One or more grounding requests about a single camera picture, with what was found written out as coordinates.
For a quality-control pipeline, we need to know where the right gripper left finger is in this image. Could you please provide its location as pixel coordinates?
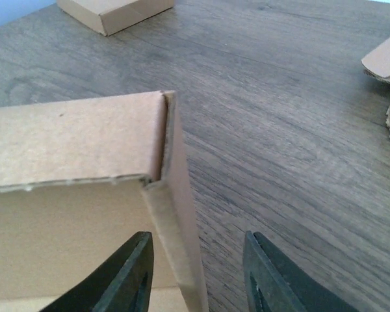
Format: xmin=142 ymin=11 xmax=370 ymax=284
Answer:
xmin=42 ymin=231 xmax=154 ymax=311

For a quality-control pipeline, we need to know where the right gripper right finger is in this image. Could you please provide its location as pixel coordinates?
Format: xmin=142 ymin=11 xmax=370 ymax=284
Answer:
xmin=242 ymin=231 xmax=357 ymax=312

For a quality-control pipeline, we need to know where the folded brown cardboard box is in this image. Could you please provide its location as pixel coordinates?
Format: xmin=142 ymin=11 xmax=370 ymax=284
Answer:
xmin=57 ymin=0 xmax=175 ymax=36

